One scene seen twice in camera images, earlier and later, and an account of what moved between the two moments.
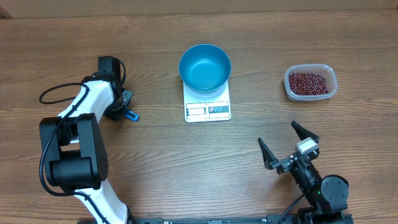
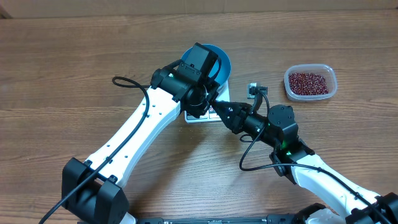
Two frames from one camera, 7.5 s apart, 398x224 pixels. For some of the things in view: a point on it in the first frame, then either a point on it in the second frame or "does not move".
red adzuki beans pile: [308, 84] does not move
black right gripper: [285, 163] to [237, 117]
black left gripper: [115, 115] to [213, 87]
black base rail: [277, 219] does not move
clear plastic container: [308, 82] does not move
